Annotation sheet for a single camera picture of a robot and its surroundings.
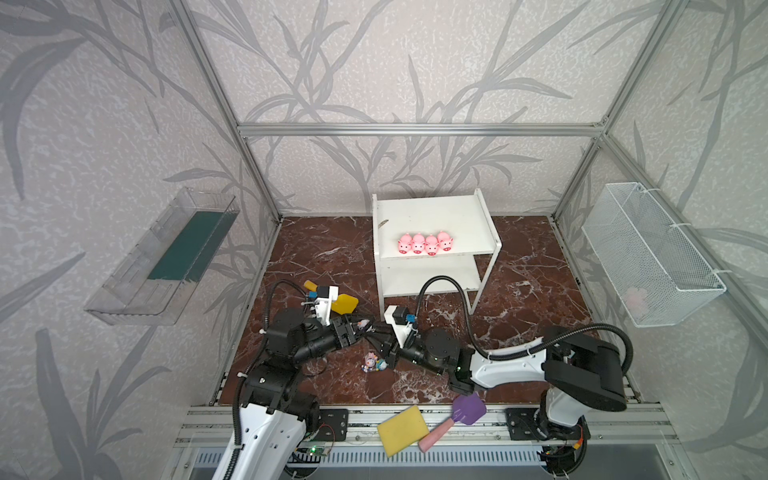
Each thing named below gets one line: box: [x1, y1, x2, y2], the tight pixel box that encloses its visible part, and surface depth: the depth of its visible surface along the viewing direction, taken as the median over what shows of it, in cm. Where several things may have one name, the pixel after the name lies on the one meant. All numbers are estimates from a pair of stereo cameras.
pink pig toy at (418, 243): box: [412, 232, 425, 254], surface depth 68 cm
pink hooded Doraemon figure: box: [361, 352, 378, 373], surface depth 84 cm
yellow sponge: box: [377, 405, 429, 458], surface depth 74 cm
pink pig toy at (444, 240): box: [437, 230, 454, 252], surface depth 69 cm
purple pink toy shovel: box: [418, 393, 487, 453], surface depth 76 cm
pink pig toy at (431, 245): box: [425, 234, 439, 257], surface depth 68 cm
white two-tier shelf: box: [372, 188, 502, 321], surface depth 74 cm
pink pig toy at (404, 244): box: [398, 232, 412, 254], surface depth 68 cm
